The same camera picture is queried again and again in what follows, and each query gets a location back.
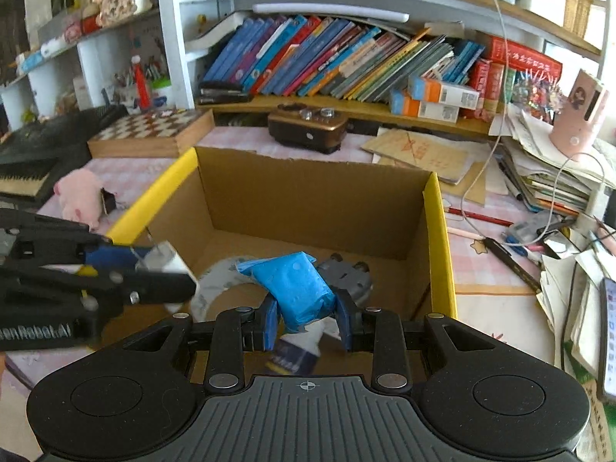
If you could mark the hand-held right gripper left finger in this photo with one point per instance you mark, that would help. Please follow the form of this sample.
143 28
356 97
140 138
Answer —
269 327

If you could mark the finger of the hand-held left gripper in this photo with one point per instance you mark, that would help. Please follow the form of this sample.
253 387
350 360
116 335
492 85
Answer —
110 257
154 288

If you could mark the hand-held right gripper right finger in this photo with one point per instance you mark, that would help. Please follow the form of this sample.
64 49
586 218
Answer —
345 322

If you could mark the small white carton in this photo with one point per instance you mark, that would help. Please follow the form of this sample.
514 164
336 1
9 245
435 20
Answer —
168 260

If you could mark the grey plastic toy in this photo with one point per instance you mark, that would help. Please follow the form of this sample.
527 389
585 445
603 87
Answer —
349 274

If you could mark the blue plastic packet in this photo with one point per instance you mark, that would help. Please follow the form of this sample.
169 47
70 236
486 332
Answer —
293 284

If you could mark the clear packing tape roll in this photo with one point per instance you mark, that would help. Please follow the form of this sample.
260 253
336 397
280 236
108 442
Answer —
211 274

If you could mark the yellow-edged cardboard box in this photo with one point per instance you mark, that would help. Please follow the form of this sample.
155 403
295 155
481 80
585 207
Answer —
313 202

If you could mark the white and blue tube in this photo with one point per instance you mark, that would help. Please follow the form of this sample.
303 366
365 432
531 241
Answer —
298 356

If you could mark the small black box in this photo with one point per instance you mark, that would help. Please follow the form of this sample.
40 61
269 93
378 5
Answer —
109 200

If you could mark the pink plush pig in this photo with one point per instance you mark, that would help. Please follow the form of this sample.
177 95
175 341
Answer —
79 197

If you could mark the wooden chessboard box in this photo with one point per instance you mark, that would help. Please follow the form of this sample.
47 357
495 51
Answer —
149 130

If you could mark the black keyboard instrument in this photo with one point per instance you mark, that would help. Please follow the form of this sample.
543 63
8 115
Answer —
57 134

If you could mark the pink pen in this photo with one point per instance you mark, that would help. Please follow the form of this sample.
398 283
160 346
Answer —
464 234

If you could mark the red pencil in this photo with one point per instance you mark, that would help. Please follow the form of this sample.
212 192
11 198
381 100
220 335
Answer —
481 215

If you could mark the red and white bottle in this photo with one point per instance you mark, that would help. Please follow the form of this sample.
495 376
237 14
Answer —
142 84

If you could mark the brown paper notebook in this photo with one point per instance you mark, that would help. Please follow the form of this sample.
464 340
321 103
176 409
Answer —
418 154

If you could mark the brown paper envelope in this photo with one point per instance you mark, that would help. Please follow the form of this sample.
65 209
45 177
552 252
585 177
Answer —
476 183

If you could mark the brown vintage radio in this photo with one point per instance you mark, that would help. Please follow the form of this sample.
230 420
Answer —
308 130

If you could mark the black flat case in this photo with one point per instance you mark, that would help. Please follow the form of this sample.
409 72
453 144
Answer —
224 94

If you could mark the grey plastic gadget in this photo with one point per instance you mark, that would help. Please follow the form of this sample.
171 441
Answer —
529 228

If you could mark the wooden desk bookshelf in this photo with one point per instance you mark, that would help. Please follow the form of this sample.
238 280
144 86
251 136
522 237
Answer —
337 108

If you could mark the black marker pen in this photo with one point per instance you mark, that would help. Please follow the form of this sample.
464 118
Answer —
511 180

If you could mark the orange and white carton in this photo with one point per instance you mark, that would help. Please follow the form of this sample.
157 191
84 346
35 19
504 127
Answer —
423 108
442 91

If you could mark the loose white papers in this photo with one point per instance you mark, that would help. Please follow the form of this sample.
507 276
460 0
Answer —
572 298

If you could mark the white cubby shelf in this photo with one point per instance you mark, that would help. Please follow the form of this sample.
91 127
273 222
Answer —
168 33

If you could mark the stack of papers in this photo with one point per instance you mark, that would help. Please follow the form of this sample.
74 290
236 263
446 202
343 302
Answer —
544 173

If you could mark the row of colourful books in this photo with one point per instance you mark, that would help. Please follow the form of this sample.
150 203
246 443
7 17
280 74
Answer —
313 57

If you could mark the green printed packet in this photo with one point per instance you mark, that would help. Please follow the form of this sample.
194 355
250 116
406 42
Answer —
596 418

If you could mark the red standing books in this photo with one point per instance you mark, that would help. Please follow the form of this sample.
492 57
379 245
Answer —
491 91

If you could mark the colourful bead trinkets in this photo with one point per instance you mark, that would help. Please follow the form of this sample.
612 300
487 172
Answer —
536 94

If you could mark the pink cylindrical holder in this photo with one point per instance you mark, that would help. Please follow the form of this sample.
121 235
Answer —
577 115

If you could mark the white light bar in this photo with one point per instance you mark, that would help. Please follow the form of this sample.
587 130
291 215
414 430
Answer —
332 11

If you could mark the thick red book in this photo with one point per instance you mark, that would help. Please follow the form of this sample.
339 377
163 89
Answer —
522 57

